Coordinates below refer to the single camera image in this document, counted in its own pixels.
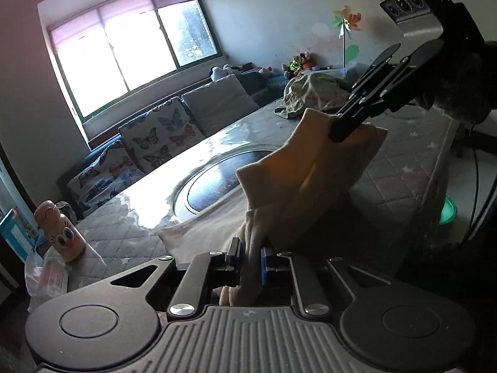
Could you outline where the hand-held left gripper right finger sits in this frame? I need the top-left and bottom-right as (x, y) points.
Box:
(260, 246), (394, 316)

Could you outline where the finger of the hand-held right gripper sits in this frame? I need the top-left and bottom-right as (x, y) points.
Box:
(336, 43), (402, 119)
(328, 39), (446, 143)

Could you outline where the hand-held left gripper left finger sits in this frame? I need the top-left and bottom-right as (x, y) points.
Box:
(109, 237), (244, 316)

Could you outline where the cream sweatshirt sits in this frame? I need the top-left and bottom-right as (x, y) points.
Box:
(158, 108), (390, 308)

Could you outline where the paper flower decoration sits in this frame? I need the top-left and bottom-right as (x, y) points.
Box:
(331, 5), (363, 69)

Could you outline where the brown plush toy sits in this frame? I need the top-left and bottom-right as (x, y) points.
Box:
(297, 51), (316, 71)

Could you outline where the floral green garment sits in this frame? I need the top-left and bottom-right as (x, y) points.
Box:
(274, 75), (360, 121)

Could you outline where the round black table inset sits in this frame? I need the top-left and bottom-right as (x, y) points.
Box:
(172, 148), (282, 216)

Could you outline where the dark blue sofa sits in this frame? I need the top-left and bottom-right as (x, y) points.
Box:
(56, 71), (289, 223)

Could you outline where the green plastic object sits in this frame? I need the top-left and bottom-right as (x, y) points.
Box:
(437, 195), (459, 226)

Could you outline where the pink cartoon face bottle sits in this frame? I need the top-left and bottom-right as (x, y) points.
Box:
(34, 200), (89, 264)

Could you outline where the white tissue pack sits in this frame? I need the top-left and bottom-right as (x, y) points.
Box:
(24, 246), (71, 314)

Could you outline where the white plush toy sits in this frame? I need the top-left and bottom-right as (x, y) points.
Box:
(210, 64), (238, 83)

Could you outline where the plain grey cushion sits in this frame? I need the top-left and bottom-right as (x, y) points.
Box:
(181, 74), (261, 138)

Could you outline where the blue and white box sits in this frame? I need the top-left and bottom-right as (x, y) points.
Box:
(0, 207), (40, 264)

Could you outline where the large window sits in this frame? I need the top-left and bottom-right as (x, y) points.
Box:
(36, 0), (221, 130)

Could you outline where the black cable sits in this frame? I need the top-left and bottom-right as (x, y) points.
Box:
(463, 151), (483, 242)

